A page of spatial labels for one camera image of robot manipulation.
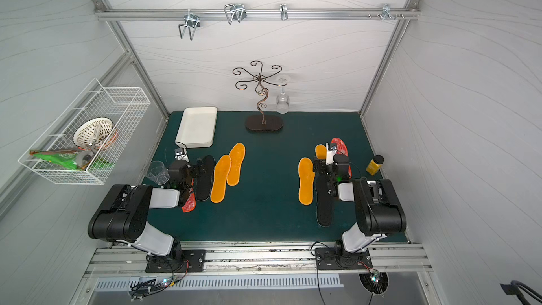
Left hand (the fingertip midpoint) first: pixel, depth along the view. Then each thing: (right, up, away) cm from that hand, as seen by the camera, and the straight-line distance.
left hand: (190, 160), depth 94 cm
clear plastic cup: (-15, -6, +1) cm, 16 cm away
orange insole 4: (+62, +3, +11) cm, 63 cm away
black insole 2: (+59, -16, -7) cm, 62 cm away
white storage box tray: (-3, +16, +18) cm, 24 cm away
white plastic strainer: (-20, +13, -28) cm, 36 cm away
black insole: (+7, -9, -1) cm, 12 cm away
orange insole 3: (+53, -8, +1) cm, 54 cm away
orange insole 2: (+20, +2, +9) cm, 22 cm away
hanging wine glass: (+42, +28, +2) cm, 51 cm away
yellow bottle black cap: (+83, -1, -3) cm, 83 cm away
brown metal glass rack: (+35, +18, +21) cm, 45 cm away
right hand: (+63, +2, +2) cm, 63 cm away
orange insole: (+14, -5, +2) cm, 15 cm away
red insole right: (+73, +5, +11) cm, 74 cm away
